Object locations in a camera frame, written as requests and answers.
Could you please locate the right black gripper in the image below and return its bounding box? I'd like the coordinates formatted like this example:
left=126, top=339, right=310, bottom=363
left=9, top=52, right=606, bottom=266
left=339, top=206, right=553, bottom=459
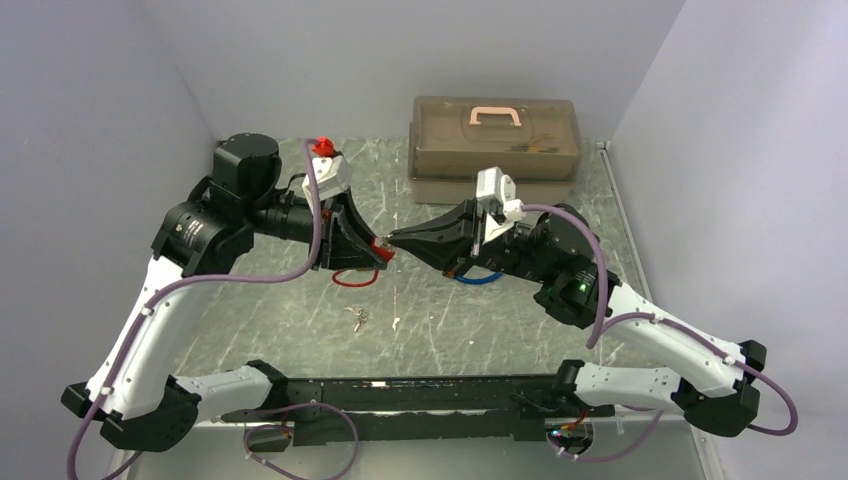
left=384, top=201, right=548, bottom=283

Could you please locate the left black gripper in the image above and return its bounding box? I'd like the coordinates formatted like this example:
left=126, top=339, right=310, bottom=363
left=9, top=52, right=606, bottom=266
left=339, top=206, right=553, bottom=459
left=245, top=184, right=389, bottom=271

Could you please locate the red cable lock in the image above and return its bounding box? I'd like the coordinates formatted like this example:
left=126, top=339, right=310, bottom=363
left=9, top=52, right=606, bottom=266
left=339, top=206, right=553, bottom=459
left=331, top=239, right=396, bottom=288

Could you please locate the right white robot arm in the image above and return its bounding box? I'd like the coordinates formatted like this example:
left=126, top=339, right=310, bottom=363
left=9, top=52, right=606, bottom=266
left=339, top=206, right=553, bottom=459
left=388, top=200, right=767, bottom=437

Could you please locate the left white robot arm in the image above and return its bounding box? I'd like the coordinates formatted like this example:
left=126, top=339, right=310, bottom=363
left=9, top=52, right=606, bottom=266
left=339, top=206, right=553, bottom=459
left=61, top=133, right=389, bottom=452

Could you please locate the bunch of silver keys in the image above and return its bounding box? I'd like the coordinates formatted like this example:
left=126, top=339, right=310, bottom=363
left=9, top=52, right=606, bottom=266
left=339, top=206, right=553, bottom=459
left=345, top=306, right=369, bottom=333

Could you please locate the brown plastic toolbox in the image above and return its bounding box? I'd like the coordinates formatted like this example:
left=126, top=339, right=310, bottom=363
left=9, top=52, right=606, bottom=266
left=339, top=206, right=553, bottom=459
left=408, top=96, right=582, bottom=205

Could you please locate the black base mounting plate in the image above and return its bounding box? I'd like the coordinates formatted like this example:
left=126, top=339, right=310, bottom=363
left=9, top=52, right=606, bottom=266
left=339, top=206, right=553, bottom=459
left=222, top=374, right=615, bottom=446

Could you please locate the blue cable lock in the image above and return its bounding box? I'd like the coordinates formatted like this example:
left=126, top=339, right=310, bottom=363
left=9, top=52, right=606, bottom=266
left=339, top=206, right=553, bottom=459
left=454, top=272, right=503, bottom=285

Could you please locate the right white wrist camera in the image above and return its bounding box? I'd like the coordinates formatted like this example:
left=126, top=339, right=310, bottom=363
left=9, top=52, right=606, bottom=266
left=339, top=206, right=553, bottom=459
left=475, top=166, right=526, bottom=245

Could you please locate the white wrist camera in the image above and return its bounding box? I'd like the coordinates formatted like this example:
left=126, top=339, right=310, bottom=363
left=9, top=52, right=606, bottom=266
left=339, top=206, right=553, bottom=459
left=475, top=166, right=526, bottom=245
left=302, top=137, right=353, bottom=202

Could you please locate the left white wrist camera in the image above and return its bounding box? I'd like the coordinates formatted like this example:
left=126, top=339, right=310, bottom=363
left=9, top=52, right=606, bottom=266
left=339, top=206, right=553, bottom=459
left=302, top=137, right=353, bottom=202

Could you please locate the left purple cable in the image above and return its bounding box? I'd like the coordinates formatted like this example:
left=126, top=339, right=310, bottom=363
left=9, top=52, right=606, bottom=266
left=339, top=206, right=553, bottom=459
left=66, top=137, right=360, bottom=480

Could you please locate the aluminium rail frame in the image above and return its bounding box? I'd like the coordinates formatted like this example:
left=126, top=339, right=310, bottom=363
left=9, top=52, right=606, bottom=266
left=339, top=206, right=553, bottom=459
left=126, top=407, right=722, bottom=479

